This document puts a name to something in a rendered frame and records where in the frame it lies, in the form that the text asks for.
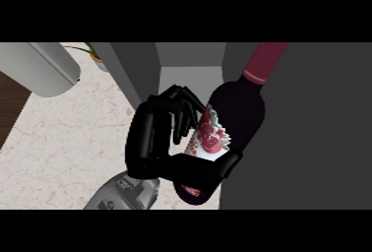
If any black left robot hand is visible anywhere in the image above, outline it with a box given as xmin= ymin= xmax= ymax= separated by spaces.
xmin=124 ymin=84 xmax=243 ymax=195

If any dark red wine bottle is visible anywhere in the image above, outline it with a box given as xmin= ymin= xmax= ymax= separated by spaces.
xmin=172 ymin=42 xmax=291 ymax=207

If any grey cabinet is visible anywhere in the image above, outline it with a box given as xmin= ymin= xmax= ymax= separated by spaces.
xmin=88 ymin=42 xmax=258 ymax=111

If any dark grey cabinet door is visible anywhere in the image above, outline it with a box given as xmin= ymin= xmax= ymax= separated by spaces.
xmin=218 ymin=42 xmax=372 ymax=211

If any green potted plant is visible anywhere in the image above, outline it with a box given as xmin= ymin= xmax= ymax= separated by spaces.
xmin=63 ymin=42 xmax=109 ymax=73

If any pale grey rounded appliance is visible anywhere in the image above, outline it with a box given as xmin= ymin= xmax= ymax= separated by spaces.
xmin=0 ymin=42 xmax=81 ymax=98

